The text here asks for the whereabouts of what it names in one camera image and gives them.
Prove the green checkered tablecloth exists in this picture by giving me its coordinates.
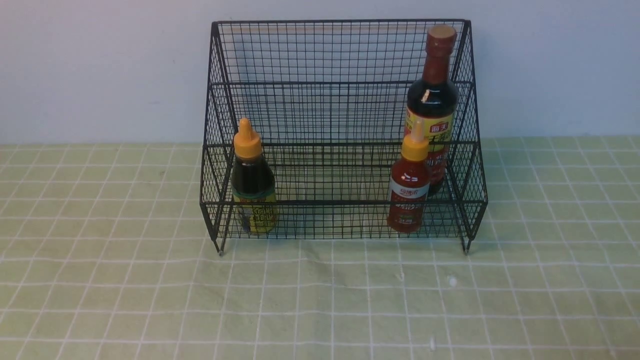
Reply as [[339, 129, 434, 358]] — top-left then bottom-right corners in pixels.
[[0, 136, 640, 360]]

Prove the oyster sauce bottle yellow cap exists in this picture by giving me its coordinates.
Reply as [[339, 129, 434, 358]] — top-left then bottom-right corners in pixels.
[[231, 118, 279, 236]]

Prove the red chili sauce bottle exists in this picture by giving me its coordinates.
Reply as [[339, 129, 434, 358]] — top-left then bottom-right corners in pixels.
[[387, 118, 432, 234]]

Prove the black wire mesh rack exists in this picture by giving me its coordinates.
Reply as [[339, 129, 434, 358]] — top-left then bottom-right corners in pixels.
[[199, 18, 489, 256]]

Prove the dark soy sauce bottle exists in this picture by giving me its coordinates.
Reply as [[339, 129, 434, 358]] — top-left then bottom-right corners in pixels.
[[404, 24, 458, 197]]

